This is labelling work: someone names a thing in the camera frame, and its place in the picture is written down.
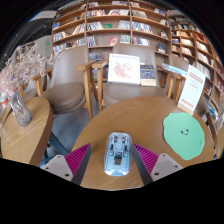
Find stack of colourful books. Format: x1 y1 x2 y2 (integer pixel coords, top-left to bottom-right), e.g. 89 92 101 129
203 96 219 121

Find curved wooden bookshelf unit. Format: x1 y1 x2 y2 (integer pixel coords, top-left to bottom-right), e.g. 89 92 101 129
168 14 224 111

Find white ceiling panel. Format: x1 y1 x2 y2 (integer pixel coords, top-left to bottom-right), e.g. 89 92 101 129
31 9 58 20

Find stack of light blue books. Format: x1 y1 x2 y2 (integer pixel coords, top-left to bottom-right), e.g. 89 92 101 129
161 62 188 78

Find green smiley mouse pad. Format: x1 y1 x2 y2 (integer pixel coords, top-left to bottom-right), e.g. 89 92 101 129
162 111 206 161

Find glass vase with pink flowers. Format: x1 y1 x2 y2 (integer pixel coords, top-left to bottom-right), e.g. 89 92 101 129
0 43 63 128

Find tall wooden bookshelf unit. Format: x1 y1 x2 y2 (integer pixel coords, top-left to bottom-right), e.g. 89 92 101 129
51 0 171 64

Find white framed pink picture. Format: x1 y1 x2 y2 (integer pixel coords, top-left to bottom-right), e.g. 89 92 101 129
107 53 141 86

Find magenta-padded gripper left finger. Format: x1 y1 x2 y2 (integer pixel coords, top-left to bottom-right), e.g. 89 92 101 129
41 143 92 186

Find brown upholstered wooden armchair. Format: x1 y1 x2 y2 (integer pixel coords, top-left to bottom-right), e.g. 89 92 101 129
31 46 98 121
91 43 174 111
158 54 209 118

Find round wooden side table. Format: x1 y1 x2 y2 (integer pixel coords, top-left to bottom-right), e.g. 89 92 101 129
0 96 54 168
206 113 224 158

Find dark cover book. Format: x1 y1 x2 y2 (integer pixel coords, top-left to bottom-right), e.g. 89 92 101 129
139 64 157 87

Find transparent light blue computer mouse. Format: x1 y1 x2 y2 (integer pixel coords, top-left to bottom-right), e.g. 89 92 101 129
103 131 133 177

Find white sign on wooden base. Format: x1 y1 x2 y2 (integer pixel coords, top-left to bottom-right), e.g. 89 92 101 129
176 64 207 116

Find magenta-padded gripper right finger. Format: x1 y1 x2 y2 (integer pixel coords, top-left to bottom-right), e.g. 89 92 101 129
131 143 184 186

